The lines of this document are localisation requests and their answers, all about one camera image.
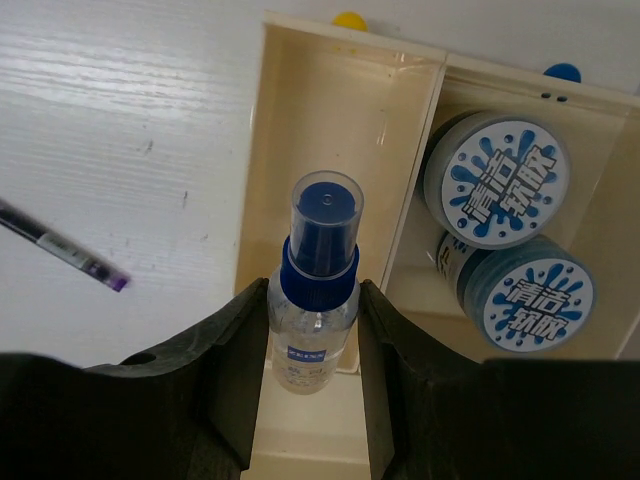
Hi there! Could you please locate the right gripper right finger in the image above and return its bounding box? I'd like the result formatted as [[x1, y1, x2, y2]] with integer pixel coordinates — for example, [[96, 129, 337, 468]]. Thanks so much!
[[358, 281, 639, 479]]

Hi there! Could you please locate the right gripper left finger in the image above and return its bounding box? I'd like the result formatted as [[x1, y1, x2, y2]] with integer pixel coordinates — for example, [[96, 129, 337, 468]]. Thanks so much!
[[1, 278, 269, 479]]

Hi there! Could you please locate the blue white jar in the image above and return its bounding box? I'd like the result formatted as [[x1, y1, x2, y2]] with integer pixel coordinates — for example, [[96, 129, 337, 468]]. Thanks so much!
[[420, 111, 571, 250], [436, 233, 596, 354]]

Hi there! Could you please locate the clear spray bottle blue cap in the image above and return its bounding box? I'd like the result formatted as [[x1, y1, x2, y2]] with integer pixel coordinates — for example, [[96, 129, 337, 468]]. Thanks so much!
[[267, 170, 364, 395]]

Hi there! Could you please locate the purple pen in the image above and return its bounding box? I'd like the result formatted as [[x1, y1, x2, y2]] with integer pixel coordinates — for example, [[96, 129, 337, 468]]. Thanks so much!
[[1, 199, 131, 292]]

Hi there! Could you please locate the beige compartment tray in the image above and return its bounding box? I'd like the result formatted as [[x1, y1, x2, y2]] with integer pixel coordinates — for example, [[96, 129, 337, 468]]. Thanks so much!
[[235, 12, 639, 479]]

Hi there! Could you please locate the blue sticker dot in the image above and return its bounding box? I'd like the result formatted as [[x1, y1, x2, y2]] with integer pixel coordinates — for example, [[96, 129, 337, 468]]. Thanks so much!
[[543, 62, 582, 83]]

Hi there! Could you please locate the yellow sticker dot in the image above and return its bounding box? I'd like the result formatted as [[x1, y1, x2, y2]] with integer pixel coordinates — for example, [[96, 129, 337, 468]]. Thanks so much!
[[332, 11, 368, 32]]

